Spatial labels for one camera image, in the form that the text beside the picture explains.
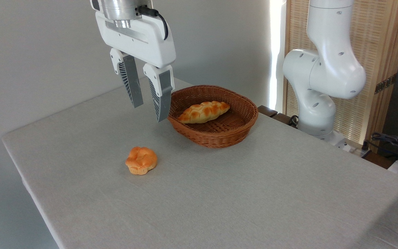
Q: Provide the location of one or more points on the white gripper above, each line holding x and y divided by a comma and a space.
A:
140, 38

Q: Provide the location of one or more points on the round orange bread bun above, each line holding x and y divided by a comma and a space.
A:
141, 159

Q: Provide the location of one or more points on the long braided bread loaf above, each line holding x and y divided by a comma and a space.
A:
202, 112

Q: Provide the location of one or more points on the brown wicker basket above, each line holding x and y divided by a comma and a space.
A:
219, 133

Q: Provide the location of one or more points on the dark brown wooden bench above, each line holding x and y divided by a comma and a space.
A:
271, 112

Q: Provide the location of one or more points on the grey tablecloth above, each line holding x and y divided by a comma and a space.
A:
219, 193

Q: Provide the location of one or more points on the wooden slatted folding screen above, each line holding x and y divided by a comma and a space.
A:
378, 41

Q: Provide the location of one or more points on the dark metal screen hinge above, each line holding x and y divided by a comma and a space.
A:
385, 83

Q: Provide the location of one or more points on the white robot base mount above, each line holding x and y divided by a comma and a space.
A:
339, 140

